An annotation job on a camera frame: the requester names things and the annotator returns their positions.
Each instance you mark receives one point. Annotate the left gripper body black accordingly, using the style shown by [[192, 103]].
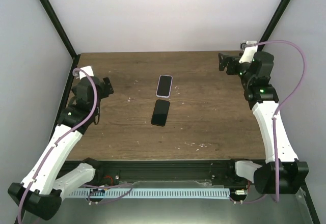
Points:
[[105, 92]]

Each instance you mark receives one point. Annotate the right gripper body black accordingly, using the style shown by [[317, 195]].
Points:
[[232, 71]]

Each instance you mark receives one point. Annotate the dark green phone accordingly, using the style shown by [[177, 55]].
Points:
[[160, 113]]

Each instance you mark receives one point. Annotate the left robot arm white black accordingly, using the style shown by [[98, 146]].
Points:
[[41, 192]]

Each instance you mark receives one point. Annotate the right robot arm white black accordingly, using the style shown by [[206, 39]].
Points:
[[282, 172]]

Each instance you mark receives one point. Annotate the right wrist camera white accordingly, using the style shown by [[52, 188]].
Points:
[[249, 48]]

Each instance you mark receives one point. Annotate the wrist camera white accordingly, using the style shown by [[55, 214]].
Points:
[[249, 48], [83, 72]]

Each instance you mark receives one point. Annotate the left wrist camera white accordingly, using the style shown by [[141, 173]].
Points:
[[83, 72]]

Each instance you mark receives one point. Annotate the right black frame post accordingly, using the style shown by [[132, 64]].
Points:
[[282, 6]]

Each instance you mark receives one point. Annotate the black frame post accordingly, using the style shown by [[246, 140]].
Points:
[[282, 6], [58, 26]]

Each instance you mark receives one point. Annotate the light blue slotted cable duct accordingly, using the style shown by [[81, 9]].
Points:
[[154, 193]]

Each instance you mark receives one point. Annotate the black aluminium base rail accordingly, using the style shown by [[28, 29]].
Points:
[[217, 172]]

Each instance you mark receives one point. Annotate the left black frame post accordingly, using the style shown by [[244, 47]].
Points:
[[58, 26]]

